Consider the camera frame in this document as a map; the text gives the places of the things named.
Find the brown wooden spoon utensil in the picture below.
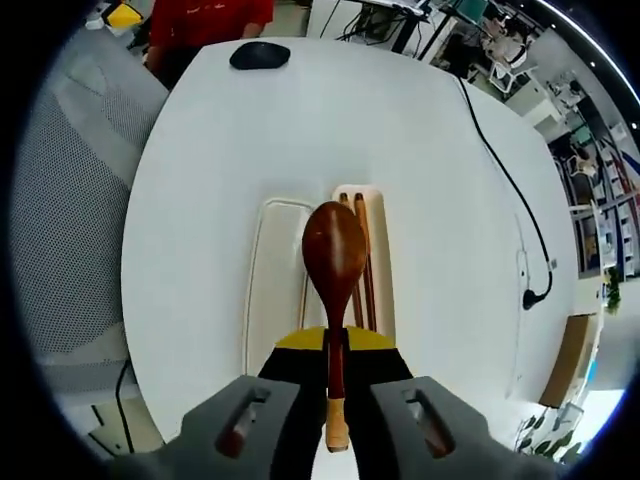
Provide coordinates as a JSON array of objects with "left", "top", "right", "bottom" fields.
[{"left": 301, "top": 199, "right": 366, "bottom": 454}]

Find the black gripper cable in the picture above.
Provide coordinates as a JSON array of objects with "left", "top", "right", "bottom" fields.
[{"left": 114, "top": 358, "right": 137, "bottom": 454}]

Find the brown wooden chopstick utensil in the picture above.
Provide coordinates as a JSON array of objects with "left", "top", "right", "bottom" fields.
[
  {"left": 352, "top": 192, "right": 377, "bottom": 334},
  {"left": 337, "top": 191, "right": 365, "bottom": 331}
]

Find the beige cutlery case lid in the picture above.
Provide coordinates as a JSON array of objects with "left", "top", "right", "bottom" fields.
[{"left": 242, "top": 196, "right": 324, "bottom": 381}]

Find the person in red shirt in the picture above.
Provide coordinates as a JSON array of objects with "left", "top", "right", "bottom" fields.
[{"left": 146, "top": 0, "right": 276, "bottom": 91}]

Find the brown cardboard box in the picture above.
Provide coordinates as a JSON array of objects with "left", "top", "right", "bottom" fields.
[{"left": 538, "top": 313, "right": 596, "bottom": 409}]

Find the beige cutlery case base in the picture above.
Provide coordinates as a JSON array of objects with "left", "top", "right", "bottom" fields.
[{"left": 331, "top": 183, "right": 397, "bottom": 346}]

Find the black power cable with plug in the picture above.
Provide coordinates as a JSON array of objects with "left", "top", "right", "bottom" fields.
[{"left": 457, "top": 74, "right": 556, "bottom": 310}]

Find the white cabinet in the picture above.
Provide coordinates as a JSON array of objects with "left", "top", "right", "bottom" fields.
[{"left": 504, "top": 77, "right": 564, "bottom": 136}]

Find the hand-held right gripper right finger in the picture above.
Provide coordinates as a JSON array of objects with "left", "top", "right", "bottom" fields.
[{"left": 342, "top": 325, "right": 506, "bottom": 480}]

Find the black computer mouse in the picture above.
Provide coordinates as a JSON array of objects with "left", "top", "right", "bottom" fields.
[{"left": 228, "top": 41, "right": 292, "bottom": 71}]

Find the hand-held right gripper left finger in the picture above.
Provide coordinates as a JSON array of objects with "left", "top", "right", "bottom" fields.
[{"left": 149, "top": 325, "right": 331, "bottom": 480}]

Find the large green potted plant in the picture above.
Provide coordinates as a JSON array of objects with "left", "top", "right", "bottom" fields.
[{"left": 517, "top": 407, "right": 589, "bottom": 464}]

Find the white office chair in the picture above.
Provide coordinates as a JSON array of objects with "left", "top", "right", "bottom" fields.
[{"left": 488, "top": 52, "right": 539, "bottom": 95}]

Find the white storage shelf with boxes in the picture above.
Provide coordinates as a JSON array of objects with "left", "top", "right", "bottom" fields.
[{"left": 567, "top": 114, "right": 640, "bottom": 281}]

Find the grey mesh office chair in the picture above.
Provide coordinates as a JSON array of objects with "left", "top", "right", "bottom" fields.
[{"left": 8, "top": 27, "right": 171, "bottom": 401}]

